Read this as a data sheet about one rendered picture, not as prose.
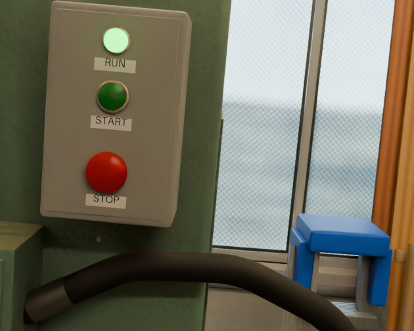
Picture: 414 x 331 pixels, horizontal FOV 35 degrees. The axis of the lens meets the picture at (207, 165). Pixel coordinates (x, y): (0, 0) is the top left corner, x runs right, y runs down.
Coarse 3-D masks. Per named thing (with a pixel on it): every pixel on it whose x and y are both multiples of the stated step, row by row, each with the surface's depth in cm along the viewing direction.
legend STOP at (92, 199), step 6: (90, 198) 48; (96, 198) 48; (102, 198) 48; (108, 198) 48; (114, 198) 48; (120, 198) 48; (90, 204) 48; (96, 204) 48; (102, 204) 48; (108, 204) 48; (114, 204) 48; (120, 204) 48
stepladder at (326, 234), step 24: (312, 216) 137; (336, 216) 139; (312, 240) 125; (336, 240) 125; (360, 240) 125; (384, 240) 125; (288, 264) 131; (312, 264) 127; (360, 264) 132; (384, 264) 128; (312, 288) 131; (360, 288) 131; (384, 288) 128; (288, 312) 131; (360, 312) 131; (384, 312) 132
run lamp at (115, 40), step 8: (104, 32) 46; (112, 32) 46; (120, 32) 46; (104, 40) 46; (112, 40) 46; (120, 40) 46; (128, 40) 46; (104, 48) 46; (112, 48) 46; (120, 48) 46
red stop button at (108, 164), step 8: (104, 152) 47; (112, 152) 47; (96, 160) 47; (104, 160) 47; (112, 160) 47; (120, 160) 47; (88, 168) 47; (96, 168) 47; (104, 168) 47; (112, 168) 47; (120, 168) 47; (88, 176) 47; (96, 176) 47; (104, 176) 47; (112, 176) 47; (120, 176) 47; (96, 184) 47; (104, 184) 47; (112, 184) 47; (120, 184) 47; (104, 192) 47
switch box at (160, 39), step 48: (96, 48) 46; (144, 48) 46; (48, 96) 47; (144, 96) 47; (48, 144) 48; (96, 144) 47; (144, 144) 47; (48, 192) 48; (96, 192) 48; (144, 192) 48
